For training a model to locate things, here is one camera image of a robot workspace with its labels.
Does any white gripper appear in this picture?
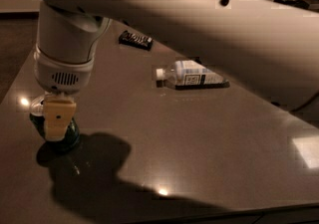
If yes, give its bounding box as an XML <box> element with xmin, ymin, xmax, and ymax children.
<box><xmin>33</xmin><ymin>48</ymin><xmax>94</xmax><ymax>141</ymax></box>

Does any green soda can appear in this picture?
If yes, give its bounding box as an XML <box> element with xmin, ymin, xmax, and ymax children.
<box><xmin>29</xmin><ymin>95</ymin><xmax>80</xmax><ymax>152</ymax></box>

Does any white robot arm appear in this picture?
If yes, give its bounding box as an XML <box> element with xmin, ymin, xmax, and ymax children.
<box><xmin>35</xmin><ymin>0</ymin><xmax>319</xmax><ymax>125</ymax></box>

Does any clear blue-label plastic bottle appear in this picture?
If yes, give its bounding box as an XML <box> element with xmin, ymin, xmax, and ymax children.
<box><xmin>156</xmin><ymin>60</ymin><xmax>229</xmax><ymax>90</ymax></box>

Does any black snack bar wrapper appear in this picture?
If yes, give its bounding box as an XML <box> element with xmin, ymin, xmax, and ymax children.
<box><xmin>119</xmin><ymin>31</ymin><xmax>153</xmax><ymax>51</ymax></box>

